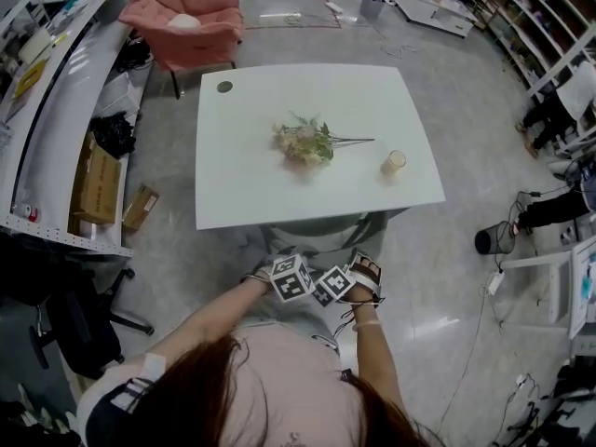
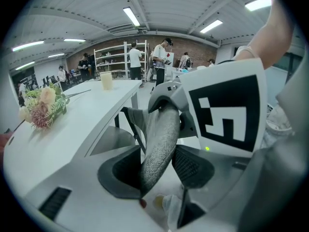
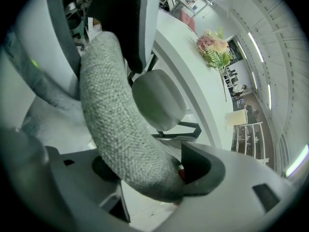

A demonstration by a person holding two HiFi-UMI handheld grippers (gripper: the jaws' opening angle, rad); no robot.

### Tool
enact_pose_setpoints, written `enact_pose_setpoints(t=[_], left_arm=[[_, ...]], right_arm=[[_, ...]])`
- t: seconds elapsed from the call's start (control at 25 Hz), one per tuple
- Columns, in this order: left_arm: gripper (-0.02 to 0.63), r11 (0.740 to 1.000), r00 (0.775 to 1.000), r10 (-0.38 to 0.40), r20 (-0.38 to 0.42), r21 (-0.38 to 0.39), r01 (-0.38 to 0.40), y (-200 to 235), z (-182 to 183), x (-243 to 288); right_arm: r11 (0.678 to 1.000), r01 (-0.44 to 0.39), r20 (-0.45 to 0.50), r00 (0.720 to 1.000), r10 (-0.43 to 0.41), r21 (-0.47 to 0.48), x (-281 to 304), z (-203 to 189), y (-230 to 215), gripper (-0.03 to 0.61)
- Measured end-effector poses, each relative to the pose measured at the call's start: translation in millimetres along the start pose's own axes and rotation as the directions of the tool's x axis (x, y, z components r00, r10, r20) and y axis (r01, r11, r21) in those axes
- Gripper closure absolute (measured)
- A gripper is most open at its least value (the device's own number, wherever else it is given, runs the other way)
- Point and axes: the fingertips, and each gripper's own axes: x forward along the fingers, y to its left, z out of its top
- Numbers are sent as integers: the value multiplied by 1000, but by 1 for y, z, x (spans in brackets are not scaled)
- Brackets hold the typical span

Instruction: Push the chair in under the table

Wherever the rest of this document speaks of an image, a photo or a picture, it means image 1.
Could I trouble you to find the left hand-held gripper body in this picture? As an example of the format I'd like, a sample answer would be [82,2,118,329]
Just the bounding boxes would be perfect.
[241,252,318,304]

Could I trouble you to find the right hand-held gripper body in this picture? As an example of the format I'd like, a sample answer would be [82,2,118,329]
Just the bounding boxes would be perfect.
[314,248,385,308]

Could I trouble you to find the grey office chair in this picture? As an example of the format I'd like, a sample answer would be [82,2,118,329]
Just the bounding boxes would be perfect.
[258,210,390,269]

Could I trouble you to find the person's left forearm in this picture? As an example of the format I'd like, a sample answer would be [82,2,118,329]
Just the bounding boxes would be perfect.
[153,277,274,367]

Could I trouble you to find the person's right forearm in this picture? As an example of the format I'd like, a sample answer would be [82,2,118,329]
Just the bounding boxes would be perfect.
[353,305,406,409]

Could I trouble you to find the white desk table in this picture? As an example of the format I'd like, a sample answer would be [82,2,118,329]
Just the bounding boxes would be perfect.
[194,62,447,231]

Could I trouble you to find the black office chair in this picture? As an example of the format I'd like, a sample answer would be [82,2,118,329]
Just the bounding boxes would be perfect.
[27,267,155,381]

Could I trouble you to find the person's grey trousers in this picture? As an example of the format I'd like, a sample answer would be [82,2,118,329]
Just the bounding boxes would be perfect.
[237,291,344,358]

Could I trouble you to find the person's pink top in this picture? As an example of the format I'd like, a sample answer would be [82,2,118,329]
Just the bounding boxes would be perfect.
[223,323,420,447]

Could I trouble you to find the cream glass candle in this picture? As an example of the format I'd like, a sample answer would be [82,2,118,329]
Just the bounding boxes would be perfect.
[380,149,407,179]

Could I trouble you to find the flower bouquet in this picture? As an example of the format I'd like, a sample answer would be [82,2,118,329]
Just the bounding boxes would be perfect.
[271,109,376,172]

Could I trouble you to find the small cardboard box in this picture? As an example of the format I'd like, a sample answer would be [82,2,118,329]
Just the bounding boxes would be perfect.
[121,183,160,231]

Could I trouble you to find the black mesh waste bin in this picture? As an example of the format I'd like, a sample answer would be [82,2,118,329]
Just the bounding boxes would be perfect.
[474,220,516,255]

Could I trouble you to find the large cardboard box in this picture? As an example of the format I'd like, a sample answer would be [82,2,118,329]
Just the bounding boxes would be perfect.
[68,131,123,225]

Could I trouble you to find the black white-striped garment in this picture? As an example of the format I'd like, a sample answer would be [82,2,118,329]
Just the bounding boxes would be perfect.
[76,351,169,447]

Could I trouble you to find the black plastic bag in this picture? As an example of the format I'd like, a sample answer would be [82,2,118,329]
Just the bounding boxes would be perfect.
[89,112,138,159]

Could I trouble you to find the small white side table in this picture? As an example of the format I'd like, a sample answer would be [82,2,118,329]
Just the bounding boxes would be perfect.
[500,235,596,340]

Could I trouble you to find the white plastic basket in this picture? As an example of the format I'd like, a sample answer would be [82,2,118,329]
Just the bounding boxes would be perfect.
[95,72,142,119]

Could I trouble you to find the pink armchair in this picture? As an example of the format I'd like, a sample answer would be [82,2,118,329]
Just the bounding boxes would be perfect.
[117,0,246,101]

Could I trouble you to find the red can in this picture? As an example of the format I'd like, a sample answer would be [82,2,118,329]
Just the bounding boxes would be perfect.
[11,202,42,223]

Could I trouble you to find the white metal shelving rack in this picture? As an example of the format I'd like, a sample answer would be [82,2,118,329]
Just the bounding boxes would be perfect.
[0,0,155,258]

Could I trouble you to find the white round cushion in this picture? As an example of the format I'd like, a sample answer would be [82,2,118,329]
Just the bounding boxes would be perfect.
[166,14,202,30]

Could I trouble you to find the white low cabinet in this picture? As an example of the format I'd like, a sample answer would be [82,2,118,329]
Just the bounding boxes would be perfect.
[395,0,480,39]

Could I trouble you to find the white open shelf unit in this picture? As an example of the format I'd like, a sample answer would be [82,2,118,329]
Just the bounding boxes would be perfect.
[483,0,596,104]

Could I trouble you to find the yellow box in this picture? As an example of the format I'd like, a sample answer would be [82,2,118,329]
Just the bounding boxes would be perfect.
[12,60,48,101]

